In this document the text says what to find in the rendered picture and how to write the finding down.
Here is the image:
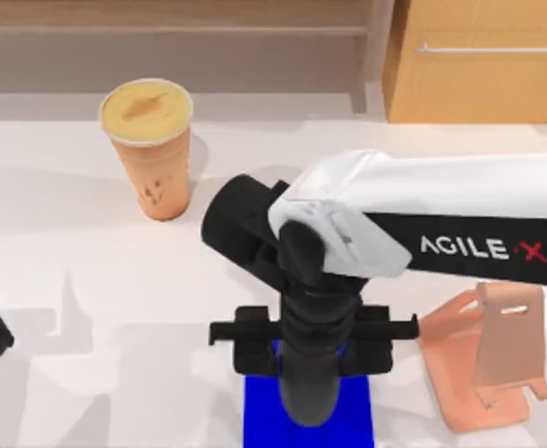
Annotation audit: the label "flat blue square mat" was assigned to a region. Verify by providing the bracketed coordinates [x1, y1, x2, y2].
[242, 337, 380, 448]

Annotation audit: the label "orange cup with tan lid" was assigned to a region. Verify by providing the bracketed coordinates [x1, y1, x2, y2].
[98, 78, 195, 222]

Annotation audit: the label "open wooden shelves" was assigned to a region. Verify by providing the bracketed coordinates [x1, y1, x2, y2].
[0, 0, 389, 123]

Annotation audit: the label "long metal handle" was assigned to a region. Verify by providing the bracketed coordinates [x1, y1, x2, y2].
[416, 41, 547, 54]

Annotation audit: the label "salmon phone stand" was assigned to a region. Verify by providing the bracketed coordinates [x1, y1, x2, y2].
[416, 281, 547, 433]

